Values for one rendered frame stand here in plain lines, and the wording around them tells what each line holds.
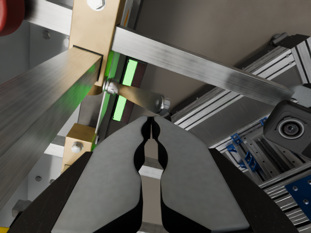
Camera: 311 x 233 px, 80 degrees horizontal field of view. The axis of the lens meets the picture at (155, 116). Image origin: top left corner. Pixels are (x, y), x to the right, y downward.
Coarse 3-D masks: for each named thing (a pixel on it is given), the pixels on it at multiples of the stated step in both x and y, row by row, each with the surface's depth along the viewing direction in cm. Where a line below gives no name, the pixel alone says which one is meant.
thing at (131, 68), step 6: (132, 66) 41; (126, 72) 42; (132, 72) 42; (126, 78) 43; (126, 84) 44; (120, 96) 45; (120, 102) 46; (120, 108) 47; (114, 114) 47; (120, 114) 48
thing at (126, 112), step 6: (138, 66) 41; (144, 66) 42; (138, 72) 42; (138, 78) 43; (132, 84) 44; (138, 84) 44; (126, 102) 46; (132, 102) 46; (126, 108) 47; (126, 114) 48; (126, 120) 48
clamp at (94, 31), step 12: (84, 0) 21; (108, 0) 21; (120, 0) 21; (72, 12) 21; (84, 12) 21; (96, 12) 21; (108, 12) 21; (120, 12) 23; (72, 24) 22; (84, 24) 22; (96, 24) 22; (108, 24) 22; (72, 36) 23; (84, 36) 23; (96, 36) 23; (108, 36) 23; (84, 48) 23; (96, 48) 23; (108, 48) 23; (108, 60) 25; (108, 72) 29; (96, 84) 26
